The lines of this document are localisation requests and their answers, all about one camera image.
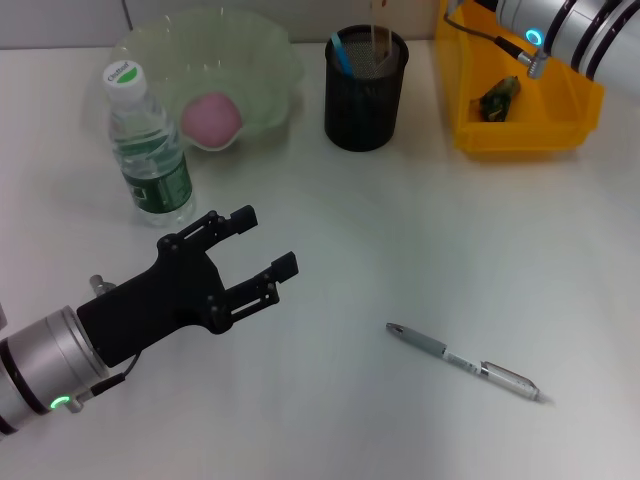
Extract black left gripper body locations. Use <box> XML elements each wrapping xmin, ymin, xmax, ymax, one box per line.
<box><xmin>77</xmin><ymin>232</ymin><xmax>231</xmax><ymax>369</ymax></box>

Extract clear green-label water bottle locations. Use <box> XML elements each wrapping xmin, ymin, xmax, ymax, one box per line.
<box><xmin>102</xmin><ymin>59</ymin><xmax>196</xmax><ymax>229</ymax></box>

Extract pink peach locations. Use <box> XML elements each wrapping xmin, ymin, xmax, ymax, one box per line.
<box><xmin>180</xmin><ymin>91</ymin><xmax>245</xmax><ymax>150</ymax></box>

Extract blue capped scissors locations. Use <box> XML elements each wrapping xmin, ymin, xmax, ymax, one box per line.
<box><xmin>329</xmin><ymin>32</ymin><xmax>359</xmax><ymax>81</ymax></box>

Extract clear plastic ruler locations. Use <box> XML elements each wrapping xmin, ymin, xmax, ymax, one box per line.
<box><xmin>368</xmin><ymin>0</ymin><xmax>397</xmax><ymax>75</ymax></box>

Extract clear grey pen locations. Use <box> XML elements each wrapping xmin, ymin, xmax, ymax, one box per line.
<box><xmin>385</xmin><ymin>322</ymin><xmax>554</xmax><ymax>406</ymax></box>

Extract green plastic wrapper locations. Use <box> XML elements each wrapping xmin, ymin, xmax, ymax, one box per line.
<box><xmin>468</xmin><ymin>74</ymin><xmax>524</xmax><ymax>123</ymax></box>

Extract translucent green fruit plate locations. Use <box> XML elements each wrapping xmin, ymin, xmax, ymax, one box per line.
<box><xmin>82</xmin><ymin>5</ymin><xmax>306</xmax><ymax>169</ymax></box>

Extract black mesh pen holder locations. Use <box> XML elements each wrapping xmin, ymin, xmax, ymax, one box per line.
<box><xmin>323</xmin><ymin>25</ymin><xmax>410</xmax><ymax>153</ymax></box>

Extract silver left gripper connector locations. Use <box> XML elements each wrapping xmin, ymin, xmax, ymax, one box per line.
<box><xmin>88</xmin><ymin>273</ymin><xmax>115</xmax><ymax>297</ymax></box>

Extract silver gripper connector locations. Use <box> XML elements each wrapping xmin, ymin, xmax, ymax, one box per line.
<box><xmin>517</xmin><ymin>47</ymin><xmax>550</xmax><ymax>80</ymax></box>
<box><xmin>88</xmin><ymin>273</ymin><xmax>115</xmax><ymax>297</ymax></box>

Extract yellow plastic bin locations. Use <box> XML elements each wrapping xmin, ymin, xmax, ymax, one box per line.
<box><xmin>433</xmin><ymin>0</ymin><xmax>612</xmax><ymax>161</ymax></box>

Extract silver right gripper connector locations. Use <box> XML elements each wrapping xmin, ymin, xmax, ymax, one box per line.
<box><xmin>517</xmin><ymin>47</ymin><xmax>550</xmax><ymax>80</ymax></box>

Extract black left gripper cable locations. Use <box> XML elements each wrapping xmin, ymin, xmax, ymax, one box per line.
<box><xmin>74</xmin><ymin>352</ymin><xmax>142</xmax><ymax>407</ymax></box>

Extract dark right gripper cable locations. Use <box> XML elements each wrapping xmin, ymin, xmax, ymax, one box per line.
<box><xmin>443</xmin><ymin>0</ymin><xmax>526</xmax><ymax>52</ymax></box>

